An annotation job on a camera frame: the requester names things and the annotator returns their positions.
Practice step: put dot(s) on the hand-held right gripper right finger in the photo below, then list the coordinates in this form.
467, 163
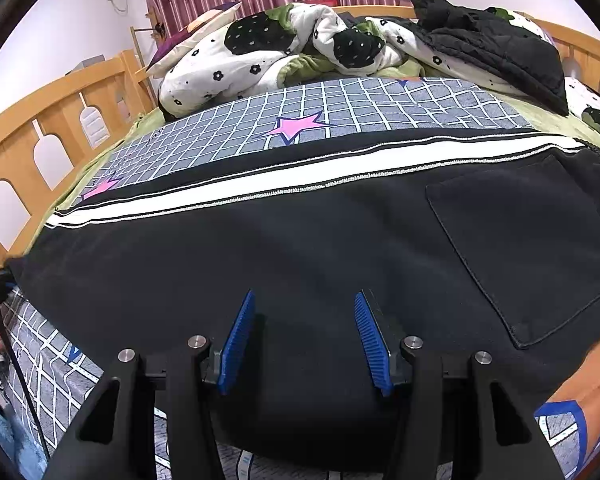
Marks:
372, 345

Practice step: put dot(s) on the wooden rack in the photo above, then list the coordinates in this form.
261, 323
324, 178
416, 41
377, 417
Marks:
152, 30

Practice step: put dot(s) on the person's blue jeans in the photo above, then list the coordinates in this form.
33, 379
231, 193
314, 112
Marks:
5, 440

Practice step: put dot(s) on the purple orange pillow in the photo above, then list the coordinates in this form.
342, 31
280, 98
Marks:
180, 45

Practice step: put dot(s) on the white black green floral quilt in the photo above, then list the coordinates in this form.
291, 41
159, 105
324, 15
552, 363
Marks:
205, 65

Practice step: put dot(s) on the grey checkered star bedsheet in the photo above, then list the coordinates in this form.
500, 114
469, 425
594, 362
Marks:
380, 105

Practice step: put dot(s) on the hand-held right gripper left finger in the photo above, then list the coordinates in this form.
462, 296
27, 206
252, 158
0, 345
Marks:
237, 340

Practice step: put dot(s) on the red cloth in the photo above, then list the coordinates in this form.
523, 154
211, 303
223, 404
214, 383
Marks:
320, 2

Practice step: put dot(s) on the grey box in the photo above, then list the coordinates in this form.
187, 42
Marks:
87, 63

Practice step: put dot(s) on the black jacket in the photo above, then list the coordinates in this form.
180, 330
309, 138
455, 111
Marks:
490, 45

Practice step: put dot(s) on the black pants with white stripe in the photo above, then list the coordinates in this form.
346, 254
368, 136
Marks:
300, 250

